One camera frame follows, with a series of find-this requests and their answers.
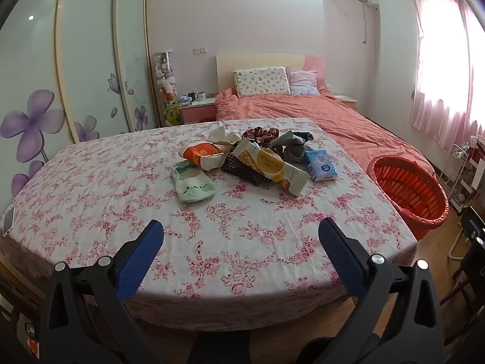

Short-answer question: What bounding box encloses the yellow snack packet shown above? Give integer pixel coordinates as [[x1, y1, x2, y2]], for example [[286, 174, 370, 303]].
[[232, 138, 309, 198]]

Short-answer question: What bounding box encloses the grey green sock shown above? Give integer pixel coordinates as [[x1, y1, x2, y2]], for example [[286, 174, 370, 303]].
[[282, 143, 315, 164]]

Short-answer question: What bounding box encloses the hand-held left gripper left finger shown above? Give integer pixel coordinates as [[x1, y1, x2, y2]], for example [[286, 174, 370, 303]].
[[40, 220, 165, 364]]

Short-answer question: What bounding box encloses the cream pink headboard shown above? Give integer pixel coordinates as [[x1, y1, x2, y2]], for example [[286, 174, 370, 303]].
[[216, 54, 326, 97]]

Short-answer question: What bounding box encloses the white smartphone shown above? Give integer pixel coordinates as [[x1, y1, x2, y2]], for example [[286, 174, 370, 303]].
[[2, 207, 18, 236]]

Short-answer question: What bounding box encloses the blue tissue pack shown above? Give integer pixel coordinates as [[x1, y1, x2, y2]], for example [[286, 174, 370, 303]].
[[304, 150, 338, 182]]

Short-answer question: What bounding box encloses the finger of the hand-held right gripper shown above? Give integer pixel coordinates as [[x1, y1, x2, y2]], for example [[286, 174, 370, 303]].
[[460, 205, 485, 251]]

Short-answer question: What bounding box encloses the dark wooden table frame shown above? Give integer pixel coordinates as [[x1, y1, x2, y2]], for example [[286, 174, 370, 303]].
[[0, 261, 50, 364]]

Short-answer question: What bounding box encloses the air conditioner pipe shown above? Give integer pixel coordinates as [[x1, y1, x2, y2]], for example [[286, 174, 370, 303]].
[[362, 2, 380, 44]]

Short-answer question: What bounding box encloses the light green sock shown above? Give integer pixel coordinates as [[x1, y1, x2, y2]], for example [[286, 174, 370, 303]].
[[172, 161, 216, 202]]

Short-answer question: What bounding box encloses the orange plastic basket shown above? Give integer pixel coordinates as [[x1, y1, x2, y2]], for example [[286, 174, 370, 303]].
[[367, 155, 450, 240]]

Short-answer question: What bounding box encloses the pink white nightstand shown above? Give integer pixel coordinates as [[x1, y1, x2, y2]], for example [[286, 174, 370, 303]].
[[179, 98, 217, 124], [335, 94, 357, 111]]

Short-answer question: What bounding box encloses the brown striped scrunchie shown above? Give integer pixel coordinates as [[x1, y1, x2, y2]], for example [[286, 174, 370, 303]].
[[242, 127, 280, 145]]

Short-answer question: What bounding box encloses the black patterned cloth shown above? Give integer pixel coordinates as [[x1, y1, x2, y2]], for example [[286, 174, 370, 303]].
[[221, 152, 266, 186]]

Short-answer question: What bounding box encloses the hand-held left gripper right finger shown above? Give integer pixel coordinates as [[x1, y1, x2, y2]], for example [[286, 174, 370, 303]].
[[318, 218, 446, 364]]

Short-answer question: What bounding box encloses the pink floral tablecloth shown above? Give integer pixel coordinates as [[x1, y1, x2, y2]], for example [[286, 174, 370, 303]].
[[0, 117, 417, 332]]

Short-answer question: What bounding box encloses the pink curtain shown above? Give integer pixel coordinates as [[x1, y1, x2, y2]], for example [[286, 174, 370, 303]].
[[409, 0, 485, 152]]

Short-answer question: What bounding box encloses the white wire rack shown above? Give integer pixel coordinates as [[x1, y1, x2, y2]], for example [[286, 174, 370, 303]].
[[440, 142, 474, 213]]

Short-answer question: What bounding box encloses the pink bed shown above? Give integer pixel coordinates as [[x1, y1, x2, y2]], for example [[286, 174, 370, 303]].
[[215, 85, 434, 177]]

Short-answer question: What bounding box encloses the floral print pillow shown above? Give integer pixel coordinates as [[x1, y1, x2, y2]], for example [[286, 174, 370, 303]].
[[233, 67, 292, 97]]

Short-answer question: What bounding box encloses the pink striped pillow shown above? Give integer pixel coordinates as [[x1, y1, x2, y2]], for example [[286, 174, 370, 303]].
[[287, 67, 319, 96]]

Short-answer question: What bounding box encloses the plush toy display tube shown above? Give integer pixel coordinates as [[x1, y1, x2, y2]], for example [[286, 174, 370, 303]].
[[153, 50, 180, 126]]

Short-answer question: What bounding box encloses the flower print sliding wardrobe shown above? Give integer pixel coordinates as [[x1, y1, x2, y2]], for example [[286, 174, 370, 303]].
[[0, 0, 160, 198]]

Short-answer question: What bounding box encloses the grey sock navy cuff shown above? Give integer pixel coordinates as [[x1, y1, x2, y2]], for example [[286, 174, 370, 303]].
[[271, 131, 315, 148]]

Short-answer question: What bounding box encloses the white tissue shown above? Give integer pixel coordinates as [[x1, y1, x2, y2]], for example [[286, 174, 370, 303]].
[[208, 126, 243, 148]]

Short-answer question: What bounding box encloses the orange and white pouch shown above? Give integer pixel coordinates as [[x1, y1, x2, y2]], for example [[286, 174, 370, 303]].
[[178, 140, 226, 171]]

